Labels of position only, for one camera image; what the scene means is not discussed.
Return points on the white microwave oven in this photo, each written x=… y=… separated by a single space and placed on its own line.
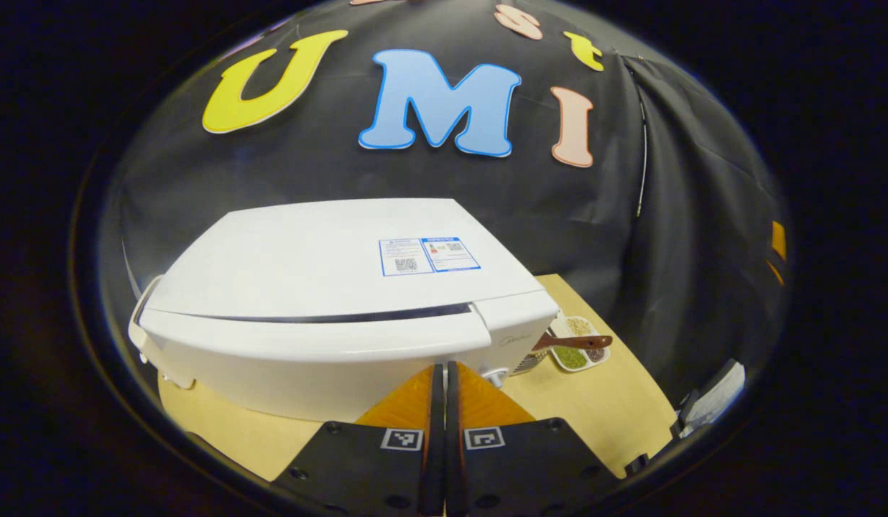
x=307 y=287

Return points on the white divided spice dish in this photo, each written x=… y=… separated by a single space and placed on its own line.
x=577 y=359

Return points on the brown wooden spoon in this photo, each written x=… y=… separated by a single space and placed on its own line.
x=577 y=342

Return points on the small black object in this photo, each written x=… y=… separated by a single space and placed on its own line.
x=636 y=464

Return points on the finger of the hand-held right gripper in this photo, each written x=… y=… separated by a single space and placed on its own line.
x=779 y=240
x=774 y=273

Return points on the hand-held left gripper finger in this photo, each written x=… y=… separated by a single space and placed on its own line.
x=452 y=431
x=437 y=431

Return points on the black backdrop cloth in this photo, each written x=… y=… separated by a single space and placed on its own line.
x=667 y=215

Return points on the white paper sheet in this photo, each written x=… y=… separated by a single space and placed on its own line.
x=717 y=395

